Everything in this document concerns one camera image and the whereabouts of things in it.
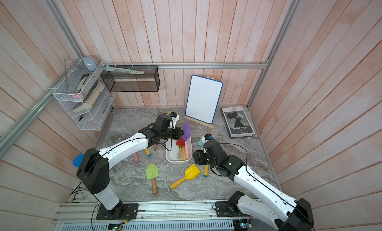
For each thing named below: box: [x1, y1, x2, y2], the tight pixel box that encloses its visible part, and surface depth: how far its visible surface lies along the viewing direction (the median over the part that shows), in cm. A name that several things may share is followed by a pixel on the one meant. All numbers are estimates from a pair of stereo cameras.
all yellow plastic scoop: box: [168, 163, 201, 191], surface depth 87 cm
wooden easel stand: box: [184, 115, 214, 134], surface depth 103 cm
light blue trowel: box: [197, 136, 204, 147], surface depth 101 cm
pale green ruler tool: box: [103, 65, 145, 75], surface depth 92 cm
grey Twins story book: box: [220, 105, 256, 139], surface depth 109 cm
